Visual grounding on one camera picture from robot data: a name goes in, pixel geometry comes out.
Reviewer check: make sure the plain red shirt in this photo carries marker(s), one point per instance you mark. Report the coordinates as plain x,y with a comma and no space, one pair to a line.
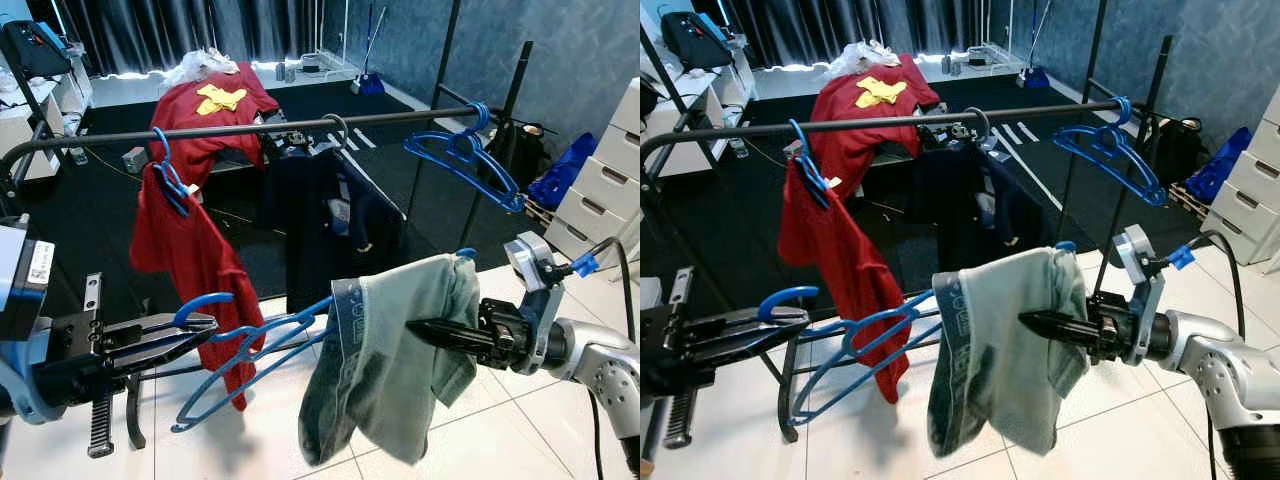
190,270
840,270

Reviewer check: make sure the white drawer cabinet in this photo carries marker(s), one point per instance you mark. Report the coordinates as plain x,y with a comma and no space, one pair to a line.
600,190
1250,190

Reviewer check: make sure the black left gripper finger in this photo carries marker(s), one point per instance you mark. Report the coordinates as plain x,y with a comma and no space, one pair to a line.
755,343
760,322
160,347
170,326

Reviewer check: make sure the red shirt with yellow star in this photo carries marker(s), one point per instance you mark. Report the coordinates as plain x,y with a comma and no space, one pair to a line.
840,105
175,115

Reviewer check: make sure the black foam floor mat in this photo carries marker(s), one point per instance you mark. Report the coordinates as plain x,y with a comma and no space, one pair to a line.
100,220
740,220

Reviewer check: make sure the grey hanger hook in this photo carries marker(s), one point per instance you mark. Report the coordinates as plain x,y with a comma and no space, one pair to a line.
985,120
343,125

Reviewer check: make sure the dark curtain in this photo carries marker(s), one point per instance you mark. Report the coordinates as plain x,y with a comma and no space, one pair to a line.
850,25
200,30

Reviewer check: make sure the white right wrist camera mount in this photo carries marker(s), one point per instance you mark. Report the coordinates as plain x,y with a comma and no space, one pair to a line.
530,262
1140,255

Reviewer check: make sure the small grey box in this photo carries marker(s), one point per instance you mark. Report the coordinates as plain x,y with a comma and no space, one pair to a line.
135,160

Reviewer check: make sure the dark navy shirt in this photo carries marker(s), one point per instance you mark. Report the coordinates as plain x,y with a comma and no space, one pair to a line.
320,230
970,220

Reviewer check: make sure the black white mechanical device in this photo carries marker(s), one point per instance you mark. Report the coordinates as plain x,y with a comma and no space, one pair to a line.
950,135
290,142

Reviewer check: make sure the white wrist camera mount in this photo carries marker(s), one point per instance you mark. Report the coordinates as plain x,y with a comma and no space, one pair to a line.
25,280
530,262
652,295
1140,255

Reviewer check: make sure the broom with blue head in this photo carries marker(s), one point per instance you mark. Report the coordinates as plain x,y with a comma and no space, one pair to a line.
1035,75
370,82

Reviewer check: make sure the white shelf unit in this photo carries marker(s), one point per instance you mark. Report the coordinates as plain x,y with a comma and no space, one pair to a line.
700,110
20,120

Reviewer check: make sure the grey green garment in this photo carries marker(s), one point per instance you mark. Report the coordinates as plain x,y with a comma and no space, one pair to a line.
380,390
1000,390

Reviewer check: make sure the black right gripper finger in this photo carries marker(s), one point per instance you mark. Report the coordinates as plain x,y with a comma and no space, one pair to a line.
1065,320
1075,336
465,343
455,328

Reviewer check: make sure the blue fabric bag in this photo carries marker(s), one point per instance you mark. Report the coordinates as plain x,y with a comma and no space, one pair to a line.
1220,165
565,170

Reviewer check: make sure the black backpack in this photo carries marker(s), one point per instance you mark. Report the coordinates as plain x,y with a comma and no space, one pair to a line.
35,55
695,40

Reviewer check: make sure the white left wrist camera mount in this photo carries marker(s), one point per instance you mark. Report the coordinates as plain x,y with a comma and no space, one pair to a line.
652,295
25,280

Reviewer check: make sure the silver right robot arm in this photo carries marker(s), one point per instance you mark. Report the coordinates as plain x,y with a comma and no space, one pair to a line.
600,365
1230,370

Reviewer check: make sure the white crumpled plastic bag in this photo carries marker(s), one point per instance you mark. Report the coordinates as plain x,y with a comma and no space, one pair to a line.
865,58
200,65

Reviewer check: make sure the black bag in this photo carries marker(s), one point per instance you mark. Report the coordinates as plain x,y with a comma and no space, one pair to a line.
520,150
1175,150

